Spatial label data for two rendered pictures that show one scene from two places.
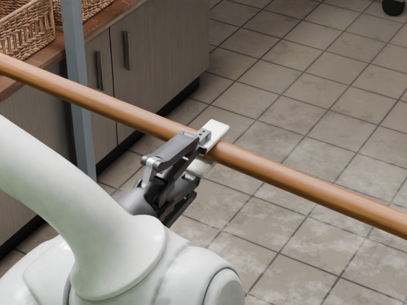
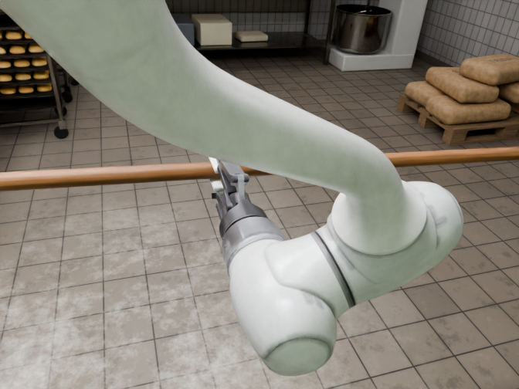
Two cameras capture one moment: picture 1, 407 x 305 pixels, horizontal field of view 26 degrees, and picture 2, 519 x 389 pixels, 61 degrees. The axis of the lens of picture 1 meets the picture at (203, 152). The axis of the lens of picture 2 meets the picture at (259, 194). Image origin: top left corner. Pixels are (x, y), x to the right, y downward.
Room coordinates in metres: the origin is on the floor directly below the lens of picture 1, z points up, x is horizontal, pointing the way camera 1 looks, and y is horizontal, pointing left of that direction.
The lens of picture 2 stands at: (0.45, 0.48, 1.53)
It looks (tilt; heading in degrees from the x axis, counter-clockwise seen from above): 33 degrees down; 310
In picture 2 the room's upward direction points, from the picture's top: 4 degrees clockwise
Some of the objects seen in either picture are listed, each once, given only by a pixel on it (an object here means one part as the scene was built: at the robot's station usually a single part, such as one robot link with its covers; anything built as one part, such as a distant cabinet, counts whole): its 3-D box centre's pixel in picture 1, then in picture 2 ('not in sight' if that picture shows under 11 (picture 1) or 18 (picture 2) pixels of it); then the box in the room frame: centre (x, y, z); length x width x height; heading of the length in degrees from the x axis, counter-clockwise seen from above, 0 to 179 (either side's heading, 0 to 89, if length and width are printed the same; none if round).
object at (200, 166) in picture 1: (205, 159); (218, 180); (0.95, 0.00, 1.12); 0.07 x 0.03 x 0.01; 149
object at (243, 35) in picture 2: not in sight; (250, 35); (4.12, -3.56, 0.27); 0.34 x 0.26 x 0.07; 65
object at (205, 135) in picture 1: (197, 135); not in sight; (0.93, 0.01, 1.17); 0.05 x 0.01 x 0.03; 149
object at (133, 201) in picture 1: (139, 212); (241, 220); (0.82, 0.08, 1.14); 0.09 x 0.07 x 0.08; 149
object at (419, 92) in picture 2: not in sight; (442, 92); (1.75, -3.59, 0.22); 0.62 x 0.36 x 0.15; 64
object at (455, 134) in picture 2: not in sight; (478, 113); (1.43, -3.75, 0.07); 1.20 x 0.80 x 0.14; 59
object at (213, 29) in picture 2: not in sight; (211, 28); (4.37, -3.15, 0.35); 0.50 x 0.36 x 0.24; 150
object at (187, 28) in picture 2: not in sight; (174, 29); (4.58, -2.79, 0.35); 0.50 x 0.36 x 0.24; 149
